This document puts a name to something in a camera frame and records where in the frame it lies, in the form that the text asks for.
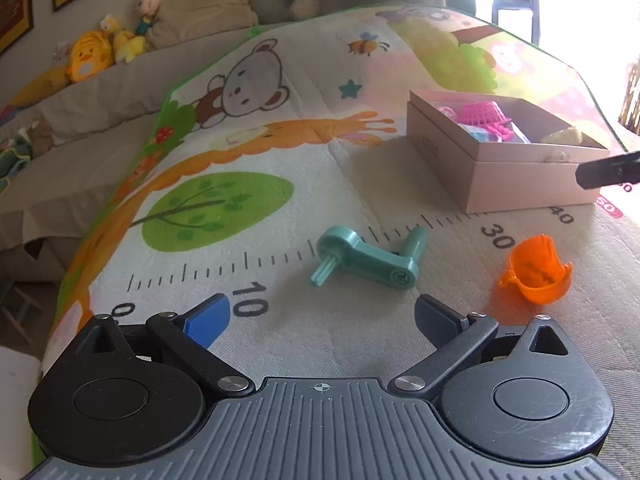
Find orange plastic cup toy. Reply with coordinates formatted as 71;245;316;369
498;234;573;306

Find blue white plastic bag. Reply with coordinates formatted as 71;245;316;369
460;124;530;144

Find teal plastic crank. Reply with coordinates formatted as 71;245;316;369
310;226;427;290

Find pink plastic strainer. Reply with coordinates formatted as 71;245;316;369
456;101;511;126

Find pink cardboard box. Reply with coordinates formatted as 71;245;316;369
407;89;610;214

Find colourful cartoon play mat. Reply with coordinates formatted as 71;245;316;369
42;6;639;479

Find beige sofa cover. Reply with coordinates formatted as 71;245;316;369
1;29;248;282

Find small yellow plush toy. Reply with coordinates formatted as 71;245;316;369
100;13;151;64

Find yellow duck plush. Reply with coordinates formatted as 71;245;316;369
9;30;114;108

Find beige folded blanket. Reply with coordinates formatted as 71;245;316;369
145;0;258;49

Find doll with red hat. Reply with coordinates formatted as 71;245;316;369
134;0;160;36

